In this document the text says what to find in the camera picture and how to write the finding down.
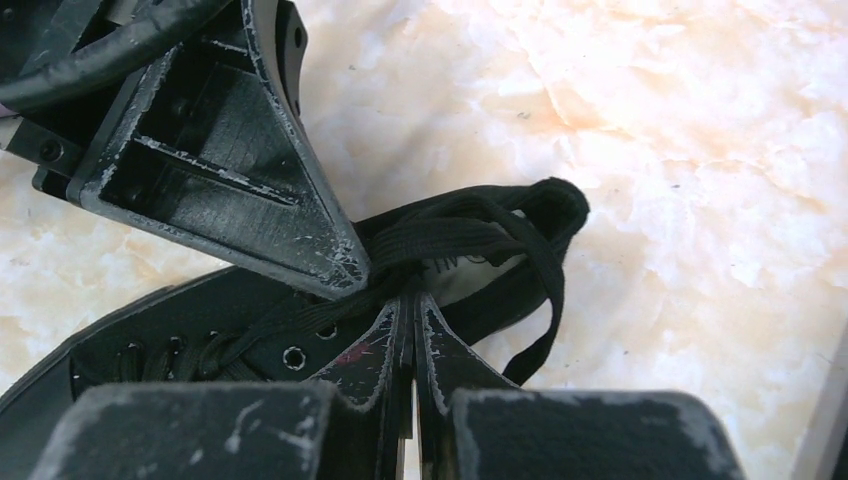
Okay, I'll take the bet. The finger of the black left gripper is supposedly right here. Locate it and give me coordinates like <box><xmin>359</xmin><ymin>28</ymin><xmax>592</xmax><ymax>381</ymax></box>
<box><xmin>254</xmin><ymin>1</ymin><xmax>308</xmax><ymax>133</ymax></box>

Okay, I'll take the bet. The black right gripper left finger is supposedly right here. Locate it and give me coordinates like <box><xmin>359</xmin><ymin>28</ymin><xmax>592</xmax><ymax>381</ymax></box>
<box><xmin>304</xmin><ymin>296</ymin><xmax>412</xmax><ymax>479</ymax></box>

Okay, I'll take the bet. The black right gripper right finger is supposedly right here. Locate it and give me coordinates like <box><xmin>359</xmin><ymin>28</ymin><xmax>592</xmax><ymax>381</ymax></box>
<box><xmin>413</xmin><ymin>293</ymin><xmax>519</xmax><ymax>479</ymax></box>

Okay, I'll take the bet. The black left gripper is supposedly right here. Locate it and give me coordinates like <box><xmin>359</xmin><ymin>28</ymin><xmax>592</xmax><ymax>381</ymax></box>
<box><xmin>1</xmin><ymin>1</ymin><xmax>369</xmax><ymax>299</ymax></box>

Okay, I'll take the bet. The black canvas sneaker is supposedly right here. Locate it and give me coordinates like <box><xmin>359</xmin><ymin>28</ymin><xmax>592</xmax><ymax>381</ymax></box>
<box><xmin>1</xmin><ymin>178</ymin><xmax>590</xmax><ymax>479</ymax></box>

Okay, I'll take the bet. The black shoelace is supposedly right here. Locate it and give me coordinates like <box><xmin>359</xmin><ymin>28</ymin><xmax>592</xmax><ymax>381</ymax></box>
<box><xmin>117</xmin><ymin>194</ymin><xmax>588</xmax><ymax>384</ymax></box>

